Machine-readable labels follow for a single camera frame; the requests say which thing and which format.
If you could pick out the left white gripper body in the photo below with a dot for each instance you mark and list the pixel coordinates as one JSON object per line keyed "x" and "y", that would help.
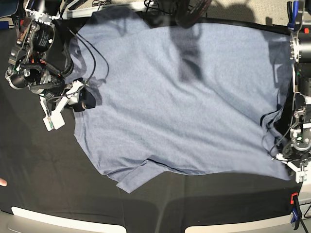
{"x": 301, "y": 167}

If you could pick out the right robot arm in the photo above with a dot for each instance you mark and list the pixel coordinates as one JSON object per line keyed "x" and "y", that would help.
{"x": 37, "y": 24}

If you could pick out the blue clamp top right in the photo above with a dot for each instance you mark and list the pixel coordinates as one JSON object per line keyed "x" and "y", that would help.
{"x": 292, "y": 12}

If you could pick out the black table cloth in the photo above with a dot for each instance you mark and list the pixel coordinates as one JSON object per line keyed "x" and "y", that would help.
{"x": 179, "y": 137}

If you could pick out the blue clamp bottom right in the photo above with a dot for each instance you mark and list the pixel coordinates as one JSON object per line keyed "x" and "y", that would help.
{"x": 297, "y": 214}

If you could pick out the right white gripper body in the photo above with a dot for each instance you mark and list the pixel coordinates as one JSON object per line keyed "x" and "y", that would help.
{"x": 53, "y": 106}

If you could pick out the blue grey t-shirt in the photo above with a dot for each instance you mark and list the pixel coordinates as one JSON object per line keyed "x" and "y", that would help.
{"x": 175, "y": 97}

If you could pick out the blue clamp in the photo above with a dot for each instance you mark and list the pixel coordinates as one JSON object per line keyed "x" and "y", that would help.
{"x": 292, "y": 12}
{"x": 297, "y": 214}

